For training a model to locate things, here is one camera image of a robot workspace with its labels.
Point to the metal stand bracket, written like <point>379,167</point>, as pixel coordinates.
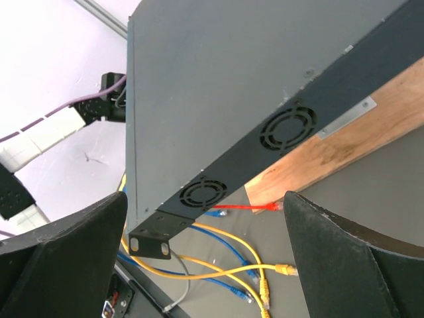
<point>345,119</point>

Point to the aluminium frame rail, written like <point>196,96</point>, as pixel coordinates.
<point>104,16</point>

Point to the dark blue network switch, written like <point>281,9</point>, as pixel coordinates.
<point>218,91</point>

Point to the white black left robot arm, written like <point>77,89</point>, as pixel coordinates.
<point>28,143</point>

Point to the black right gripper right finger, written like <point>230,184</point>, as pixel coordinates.
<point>349,270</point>

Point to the wooden base board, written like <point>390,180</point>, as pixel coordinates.
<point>398,111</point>

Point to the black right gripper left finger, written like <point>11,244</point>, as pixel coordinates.
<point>64,268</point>

